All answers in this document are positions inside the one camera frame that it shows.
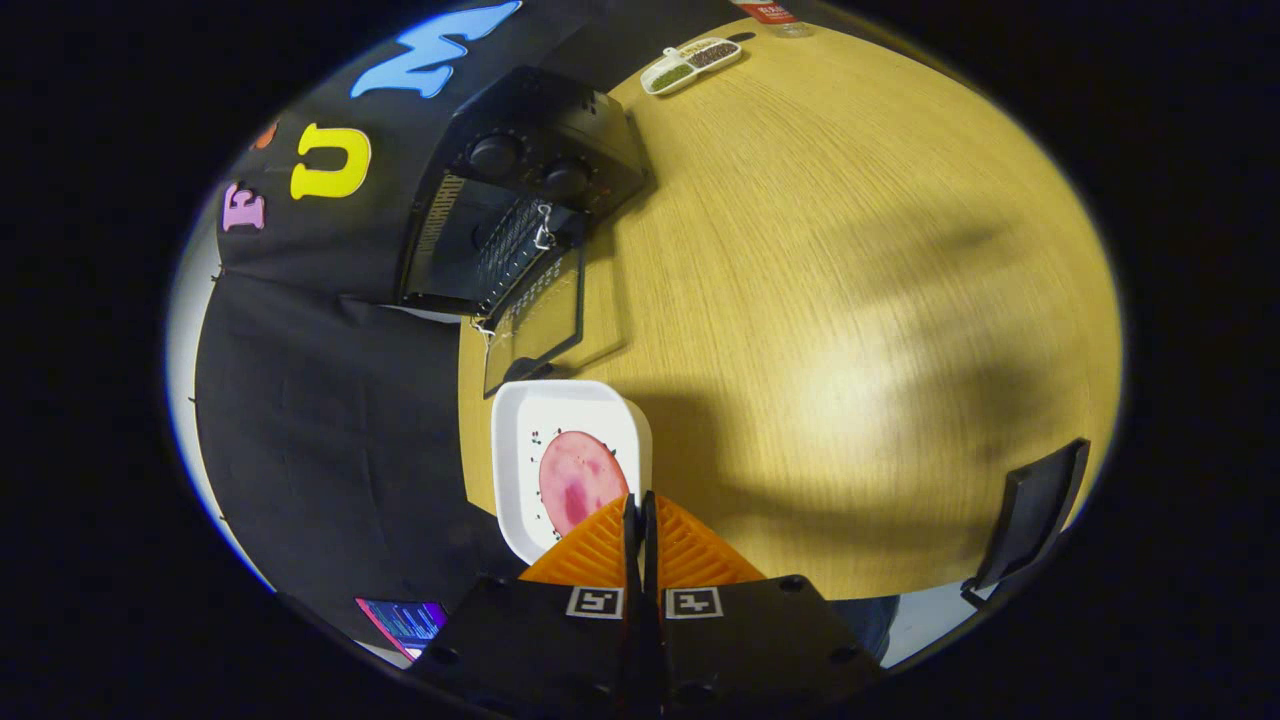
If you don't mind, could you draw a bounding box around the white square plate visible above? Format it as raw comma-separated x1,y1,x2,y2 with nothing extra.
490,380,654,566

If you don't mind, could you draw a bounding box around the red label water bottle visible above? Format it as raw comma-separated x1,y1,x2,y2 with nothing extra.
730,0,816,39

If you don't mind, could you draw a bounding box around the pink ham slice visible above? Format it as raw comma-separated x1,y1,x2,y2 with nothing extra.
538,430,631,536

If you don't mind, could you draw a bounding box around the black chair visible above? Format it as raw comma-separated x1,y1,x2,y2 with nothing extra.
960,437,1091,609

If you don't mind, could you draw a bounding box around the lit device screen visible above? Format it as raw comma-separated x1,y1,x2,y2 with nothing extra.
355,597,448,661

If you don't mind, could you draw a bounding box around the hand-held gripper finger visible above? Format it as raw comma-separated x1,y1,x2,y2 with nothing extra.
405,492,646,716
642,490,891,716

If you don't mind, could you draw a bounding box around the black toaster oven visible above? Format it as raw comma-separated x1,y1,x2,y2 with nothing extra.
398,65,651,399

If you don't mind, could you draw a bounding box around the white divided bean dish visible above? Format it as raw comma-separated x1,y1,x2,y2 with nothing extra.
640,37,743,97

